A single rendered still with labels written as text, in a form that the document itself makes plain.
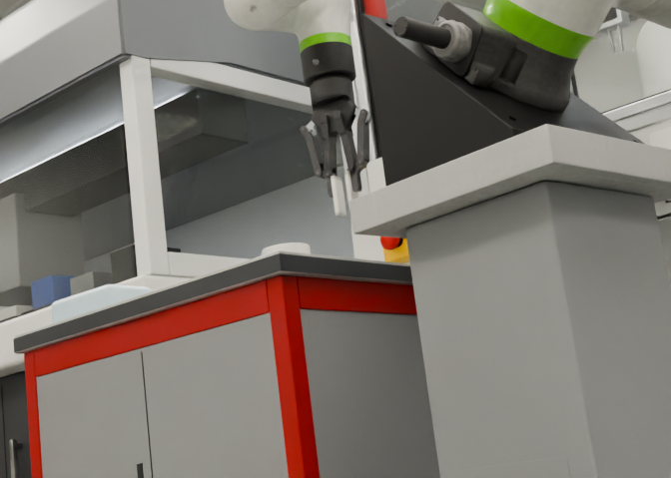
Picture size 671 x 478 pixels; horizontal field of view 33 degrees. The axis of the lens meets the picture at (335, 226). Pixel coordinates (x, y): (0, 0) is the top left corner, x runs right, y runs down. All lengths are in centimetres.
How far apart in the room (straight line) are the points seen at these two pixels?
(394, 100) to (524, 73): 14
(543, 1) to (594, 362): 38
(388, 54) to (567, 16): 20
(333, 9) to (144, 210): 59
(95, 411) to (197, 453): 24
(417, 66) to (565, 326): 32
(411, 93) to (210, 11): 141
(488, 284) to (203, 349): 55
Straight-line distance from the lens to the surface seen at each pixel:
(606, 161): 118
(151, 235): 230
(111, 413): 177
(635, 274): 124
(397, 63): 127
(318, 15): 200
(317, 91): 197
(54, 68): 258
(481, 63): 124
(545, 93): 128
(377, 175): 174
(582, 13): 127
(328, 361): 154
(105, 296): 182
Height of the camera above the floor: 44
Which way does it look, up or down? 13 degrees up
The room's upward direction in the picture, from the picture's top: 7 degrees counter-clockwise
